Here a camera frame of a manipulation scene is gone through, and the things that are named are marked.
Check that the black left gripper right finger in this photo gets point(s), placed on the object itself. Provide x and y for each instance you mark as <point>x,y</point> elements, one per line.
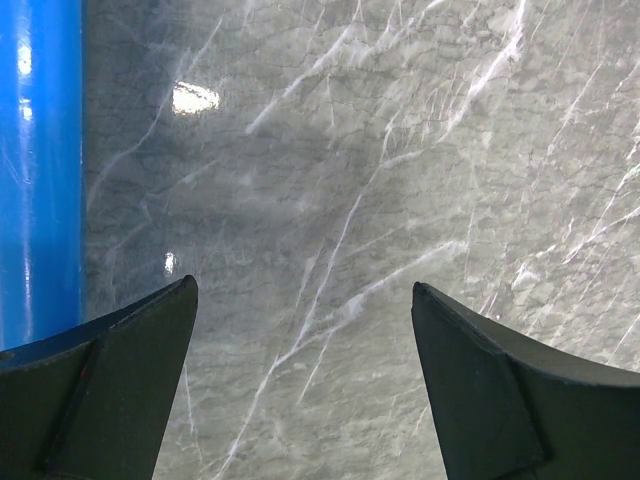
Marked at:
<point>506,406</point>

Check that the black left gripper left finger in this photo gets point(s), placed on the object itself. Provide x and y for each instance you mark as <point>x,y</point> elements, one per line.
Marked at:
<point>93,402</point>

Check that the blue plastic bin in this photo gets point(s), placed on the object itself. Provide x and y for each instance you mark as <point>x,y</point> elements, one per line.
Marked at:
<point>43,212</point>

